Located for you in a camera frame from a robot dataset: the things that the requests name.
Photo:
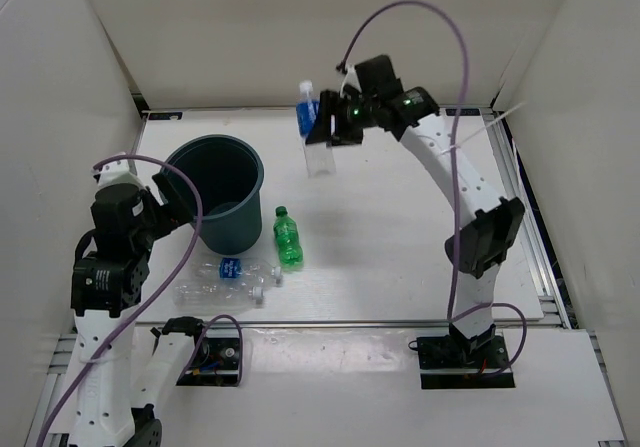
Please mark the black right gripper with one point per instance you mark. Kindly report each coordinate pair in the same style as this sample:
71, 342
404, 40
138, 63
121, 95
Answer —
333, 104

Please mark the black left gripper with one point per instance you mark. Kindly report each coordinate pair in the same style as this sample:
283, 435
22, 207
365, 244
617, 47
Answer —
174, 210

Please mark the blue label water bottle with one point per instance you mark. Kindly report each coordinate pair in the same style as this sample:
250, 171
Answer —
318, 156

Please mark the green plastic soda bottle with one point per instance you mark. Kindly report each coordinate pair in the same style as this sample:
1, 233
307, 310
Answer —
287, 239

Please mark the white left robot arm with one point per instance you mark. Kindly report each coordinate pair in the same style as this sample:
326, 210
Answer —
111, 265

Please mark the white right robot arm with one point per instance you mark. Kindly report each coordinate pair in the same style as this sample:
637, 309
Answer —
486, 222

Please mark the dark teal plastic bin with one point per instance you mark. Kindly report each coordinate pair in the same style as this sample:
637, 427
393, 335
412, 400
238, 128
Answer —
228, 174

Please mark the clear bottle blue label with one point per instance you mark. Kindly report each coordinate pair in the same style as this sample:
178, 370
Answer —
241, 269

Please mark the clear bottle without label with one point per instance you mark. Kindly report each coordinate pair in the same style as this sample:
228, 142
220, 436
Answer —
219, 295

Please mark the white zip tie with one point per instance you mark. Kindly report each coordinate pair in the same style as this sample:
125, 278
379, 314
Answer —
495, 121

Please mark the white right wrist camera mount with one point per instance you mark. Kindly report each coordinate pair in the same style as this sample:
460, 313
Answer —
350, 79

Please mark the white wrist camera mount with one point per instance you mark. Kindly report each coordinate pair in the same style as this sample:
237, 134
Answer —
116, 172
350, 79

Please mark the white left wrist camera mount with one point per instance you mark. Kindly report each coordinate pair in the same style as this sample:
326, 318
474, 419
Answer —
116, 172

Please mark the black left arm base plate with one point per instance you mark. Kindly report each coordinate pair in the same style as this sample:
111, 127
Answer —
218, 361

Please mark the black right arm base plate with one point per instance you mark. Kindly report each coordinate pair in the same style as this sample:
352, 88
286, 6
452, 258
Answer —
443, 366

